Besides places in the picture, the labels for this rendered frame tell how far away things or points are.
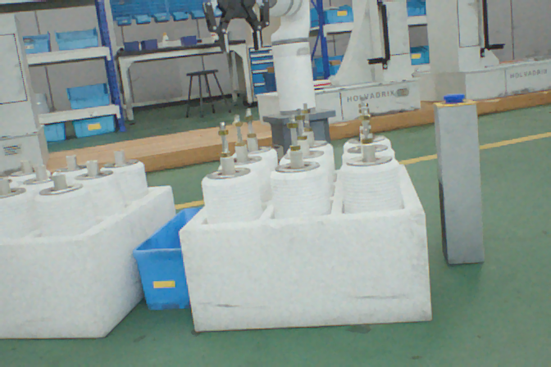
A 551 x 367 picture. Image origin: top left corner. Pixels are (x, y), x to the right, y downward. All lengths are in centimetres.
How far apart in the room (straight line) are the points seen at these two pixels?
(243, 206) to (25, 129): 202
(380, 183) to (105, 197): 54
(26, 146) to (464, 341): 226
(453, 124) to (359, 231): 32
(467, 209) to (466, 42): 255
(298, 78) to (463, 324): 72
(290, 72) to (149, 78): 787
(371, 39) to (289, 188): 252
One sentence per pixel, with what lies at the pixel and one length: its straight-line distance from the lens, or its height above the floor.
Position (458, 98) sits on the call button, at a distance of 109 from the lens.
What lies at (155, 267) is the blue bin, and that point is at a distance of 106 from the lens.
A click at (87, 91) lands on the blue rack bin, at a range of 589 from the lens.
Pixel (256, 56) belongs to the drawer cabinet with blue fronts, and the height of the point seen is 56.
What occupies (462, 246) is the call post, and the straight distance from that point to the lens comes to 114.
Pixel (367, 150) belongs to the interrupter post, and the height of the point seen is 27.
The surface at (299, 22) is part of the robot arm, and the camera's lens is 139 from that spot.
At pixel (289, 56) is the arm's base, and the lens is 135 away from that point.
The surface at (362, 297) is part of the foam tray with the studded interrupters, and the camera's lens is 90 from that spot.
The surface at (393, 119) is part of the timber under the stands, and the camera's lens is 315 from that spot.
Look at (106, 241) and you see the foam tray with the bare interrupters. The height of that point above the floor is 15.
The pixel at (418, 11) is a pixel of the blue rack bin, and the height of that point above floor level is 84.
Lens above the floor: 42
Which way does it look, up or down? 11 degrees down
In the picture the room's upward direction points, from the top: 7 degrees counter-clockwise
